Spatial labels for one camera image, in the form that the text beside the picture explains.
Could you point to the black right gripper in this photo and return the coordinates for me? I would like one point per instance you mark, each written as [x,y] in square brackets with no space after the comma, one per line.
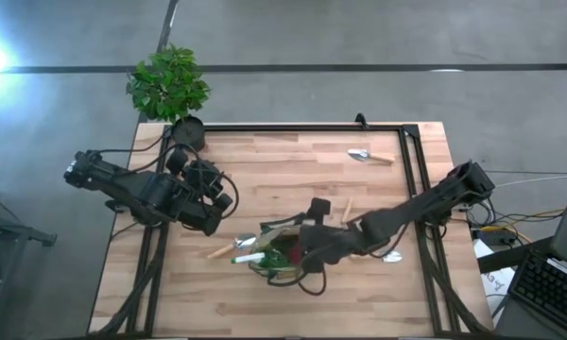
[328,241]

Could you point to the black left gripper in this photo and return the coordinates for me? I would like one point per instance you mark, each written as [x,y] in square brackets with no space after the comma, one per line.
[208,184]

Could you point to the red garden glove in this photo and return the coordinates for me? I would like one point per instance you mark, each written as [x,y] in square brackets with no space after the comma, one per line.
[295,256]

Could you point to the beige green-trimmed gardening bag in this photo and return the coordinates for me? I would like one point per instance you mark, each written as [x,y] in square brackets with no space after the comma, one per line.
[270,241]

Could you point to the green spray bottle white cap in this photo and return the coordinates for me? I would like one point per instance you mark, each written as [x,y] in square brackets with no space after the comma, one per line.
[248,258]

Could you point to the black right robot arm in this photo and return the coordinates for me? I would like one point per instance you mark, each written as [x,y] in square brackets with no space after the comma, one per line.
[420,203]

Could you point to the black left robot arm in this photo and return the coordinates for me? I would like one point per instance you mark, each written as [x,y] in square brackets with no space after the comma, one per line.
[137,189]

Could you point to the black plant pot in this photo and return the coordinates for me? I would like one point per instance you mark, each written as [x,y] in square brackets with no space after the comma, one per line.
[189,132]

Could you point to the green leafy potted tree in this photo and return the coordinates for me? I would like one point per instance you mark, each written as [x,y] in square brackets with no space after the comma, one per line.
[167,85]

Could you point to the black power strip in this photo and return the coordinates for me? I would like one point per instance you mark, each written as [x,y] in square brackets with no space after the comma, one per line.
[496,236]

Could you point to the white paper sheet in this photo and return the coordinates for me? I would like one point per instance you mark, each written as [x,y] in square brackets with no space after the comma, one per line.
[496,278]

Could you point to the dark grey stand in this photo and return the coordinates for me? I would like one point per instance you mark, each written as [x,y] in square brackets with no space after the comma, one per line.
[9,226]

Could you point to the grey laptop black keyboard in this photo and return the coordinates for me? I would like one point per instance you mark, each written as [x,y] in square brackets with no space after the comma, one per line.
[548,288]

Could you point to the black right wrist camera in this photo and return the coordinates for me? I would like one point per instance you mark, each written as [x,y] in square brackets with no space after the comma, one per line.
[319,209]

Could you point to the black frame knob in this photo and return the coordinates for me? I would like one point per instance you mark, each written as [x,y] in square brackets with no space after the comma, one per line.
[361,121]

